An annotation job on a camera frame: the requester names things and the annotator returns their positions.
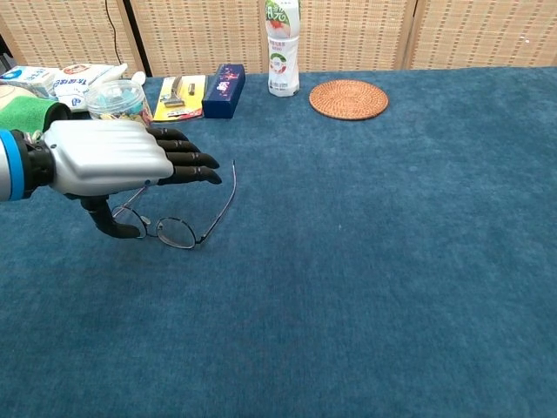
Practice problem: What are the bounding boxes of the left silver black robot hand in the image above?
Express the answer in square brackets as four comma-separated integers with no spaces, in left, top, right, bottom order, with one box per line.
[42,119,224,241]

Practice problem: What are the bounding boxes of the black-framed eyeglasses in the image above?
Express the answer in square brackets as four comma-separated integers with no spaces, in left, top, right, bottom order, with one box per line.
[111,159,238,251]

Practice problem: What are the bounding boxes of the clear jar of binder clips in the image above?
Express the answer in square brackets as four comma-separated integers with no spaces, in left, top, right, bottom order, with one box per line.
[84,79,154,128]

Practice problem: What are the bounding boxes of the white printed snack bag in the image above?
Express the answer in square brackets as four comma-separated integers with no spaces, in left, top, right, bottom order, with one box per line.
[50,63,130,113]

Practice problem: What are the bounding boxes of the razor in yellow package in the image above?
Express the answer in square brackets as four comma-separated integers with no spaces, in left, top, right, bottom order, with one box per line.
[151,74,208,123]

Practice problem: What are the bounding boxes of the green microfibre cloth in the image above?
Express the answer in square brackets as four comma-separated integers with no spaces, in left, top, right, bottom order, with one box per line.
[0,93,73,134]

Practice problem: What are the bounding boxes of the blue white milk carton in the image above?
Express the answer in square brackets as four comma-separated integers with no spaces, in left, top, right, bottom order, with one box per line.
[0,65,60,99]

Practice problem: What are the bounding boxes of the beige round bowl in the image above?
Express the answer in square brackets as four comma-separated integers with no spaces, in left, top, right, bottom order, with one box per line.
[0,84,35,105]

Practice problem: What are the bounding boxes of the dark blue cardboard box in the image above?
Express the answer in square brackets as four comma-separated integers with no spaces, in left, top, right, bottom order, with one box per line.
[202,64,247,119]

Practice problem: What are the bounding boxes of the bamboo folding screen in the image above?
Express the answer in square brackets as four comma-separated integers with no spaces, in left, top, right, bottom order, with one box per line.
[0,0,557,78]

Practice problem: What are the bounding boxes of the drink bottle with yellow cap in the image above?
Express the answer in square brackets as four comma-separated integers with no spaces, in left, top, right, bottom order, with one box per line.
[265,0,301,98]

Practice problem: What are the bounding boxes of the round woven rattan coaster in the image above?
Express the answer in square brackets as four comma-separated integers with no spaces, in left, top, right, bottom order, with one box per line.
[308,78,389,121]

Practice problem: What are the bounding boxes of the blue table carpet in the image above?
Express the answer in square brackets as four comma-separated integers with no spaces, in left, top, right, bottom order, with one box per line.
[0,65,557,418]

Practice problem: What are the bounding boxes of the thin black hanging cable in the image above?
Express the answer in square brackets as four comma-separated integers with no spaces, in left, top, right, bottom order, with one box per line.
[104,0,121,66]

